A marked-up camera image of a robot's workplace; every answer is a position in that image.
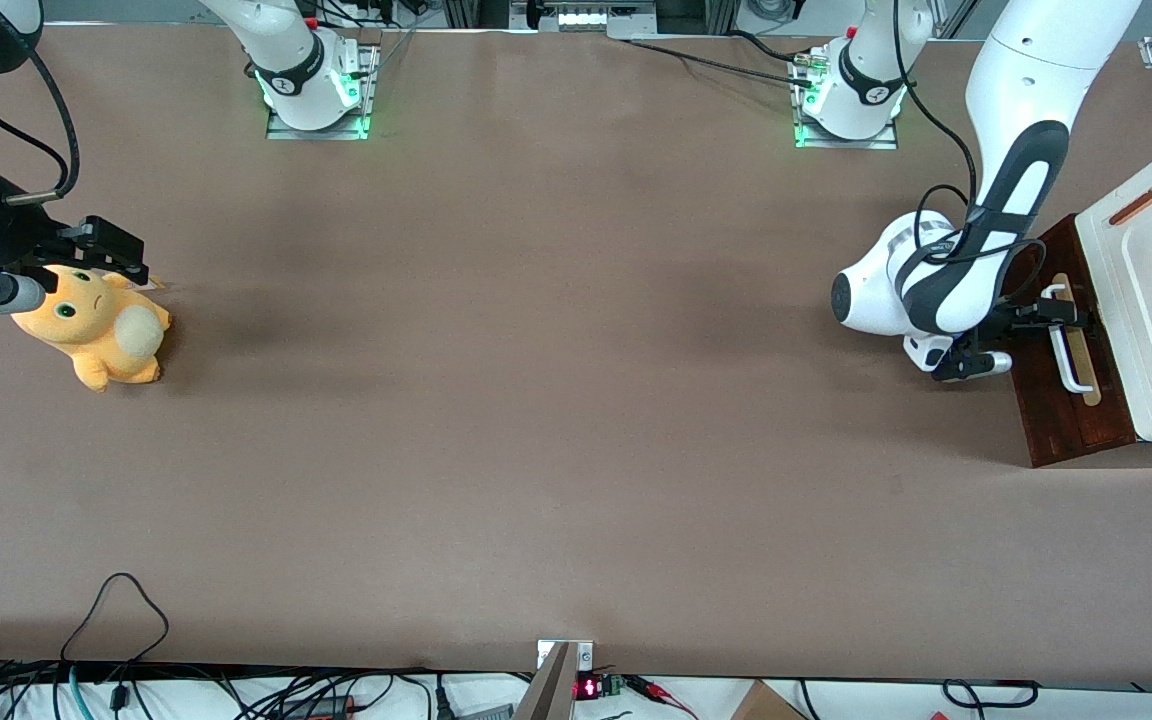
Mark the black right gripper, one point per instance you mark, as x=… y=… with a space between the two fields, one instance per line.
x=11 y=232

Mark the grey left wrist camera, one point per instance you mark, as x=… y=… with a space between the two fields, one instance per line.
x=976 y=365

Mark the copper coloured bar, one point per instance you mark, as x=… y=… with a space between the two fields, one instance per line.
x=1144 y=200

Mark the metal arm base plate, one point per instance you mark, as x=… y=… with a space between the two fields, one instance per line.
x=851 y=143
x=321 y=133

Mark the orange plush toy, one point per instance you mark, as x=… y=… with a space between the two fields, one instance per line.
x=106 y=340

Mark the red clip leads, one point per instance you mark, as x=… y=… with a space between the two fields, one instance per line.
x=658 y=688

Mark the grey camera mount arm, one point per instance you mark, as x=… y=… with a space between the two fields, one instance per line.
x=548 y=695

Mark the black power adapter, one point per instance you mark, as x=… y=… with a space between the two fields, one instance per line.
x=321 y=707

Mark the brown cardboard piece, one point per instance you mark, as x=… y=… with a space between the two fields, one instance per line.
x=764 y=705

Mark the lit power strip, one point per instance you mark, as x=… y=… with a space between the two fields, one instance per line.
x=586 y=18

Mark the red display module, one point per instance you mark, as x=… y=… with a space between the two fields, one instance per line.
x=588 y=687

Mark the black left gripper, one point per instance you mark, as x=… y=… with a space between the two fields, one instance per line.
x=1019 y=318

